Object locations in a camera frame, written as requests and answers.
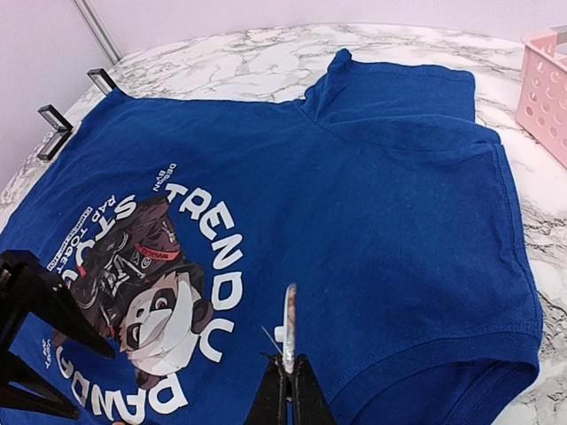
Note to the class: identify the black brooch display box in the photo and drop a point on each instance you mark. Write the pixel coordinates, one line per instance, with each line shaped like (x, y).
(102, 80)

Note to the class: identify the pink plastic basket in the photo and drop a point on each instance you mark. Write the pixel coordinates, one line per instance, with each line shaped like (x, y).
(541, 108)

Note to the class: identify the left aluminium frame post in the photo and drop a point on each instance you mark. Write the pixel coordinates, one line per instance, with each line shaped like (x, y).
(97, 28)

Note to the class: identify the blue printed t-shirt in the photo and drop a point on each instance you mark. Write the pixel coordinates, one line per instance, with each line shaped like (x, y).
(178, 226)

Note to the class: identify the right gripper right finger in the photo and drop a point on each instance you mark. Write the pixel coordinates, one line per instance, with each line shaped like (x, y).
(309, 405)

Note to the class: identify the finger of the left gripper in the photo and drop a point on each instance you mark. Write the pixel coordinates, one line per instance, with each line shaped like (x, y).
(24, 390)
(28, 287)

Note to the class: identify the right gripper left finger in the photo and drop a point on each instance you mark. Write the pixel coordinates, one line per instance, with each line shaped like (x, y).
(270, 405)

